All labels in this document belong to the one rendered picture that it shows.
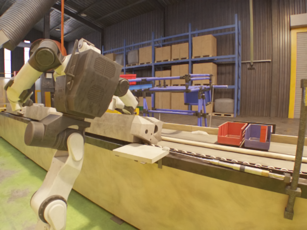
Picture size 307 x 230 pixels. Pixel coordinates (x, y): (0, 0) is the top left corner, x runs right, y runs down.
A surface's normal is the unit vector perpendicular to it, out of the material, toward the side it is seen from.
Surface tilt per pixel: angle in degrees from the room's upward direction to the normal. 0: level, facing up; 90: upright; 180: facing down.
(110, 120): 80
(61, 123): 90
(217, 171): 90
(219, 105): 88
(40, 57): 119
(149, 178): 90
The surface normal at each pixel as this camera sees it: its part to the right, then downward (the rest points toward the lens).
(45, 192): -0.40, -0.68
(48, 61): 0.37, 0.58
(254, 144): -0.58, 0.18
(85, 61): -0.59, -0.22
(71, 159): 0.80, 0.07
